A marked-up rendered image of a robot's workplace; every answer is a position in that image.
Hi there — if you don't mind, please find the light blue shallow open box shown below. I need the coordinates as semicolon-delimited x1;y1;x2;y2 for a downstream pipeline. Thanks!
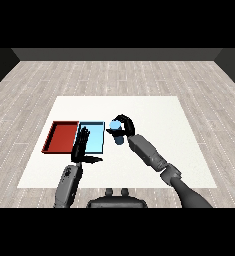
74;120;106;155

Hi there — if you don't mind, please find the red shallow open box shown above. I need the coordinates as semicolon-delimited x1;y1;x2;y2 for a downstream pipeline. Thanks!
41;120;80;155

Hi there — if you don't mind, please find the dark grey robot body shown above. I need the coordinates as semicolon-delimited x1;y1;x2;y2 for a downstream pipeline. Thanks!
86;187;149;209

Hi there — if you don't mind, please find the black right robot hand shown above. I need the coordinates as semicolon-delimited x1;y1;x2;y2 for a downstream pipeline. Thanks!
105;113;137;138

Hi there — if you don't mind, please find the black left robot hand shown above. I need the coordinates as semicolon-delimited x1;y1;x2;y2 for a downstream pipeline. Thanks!
70;127;104;166

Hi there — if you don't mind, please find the small blue can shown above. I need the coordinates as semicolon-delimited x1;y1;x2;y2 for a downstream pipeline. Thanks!
108;120;125;146

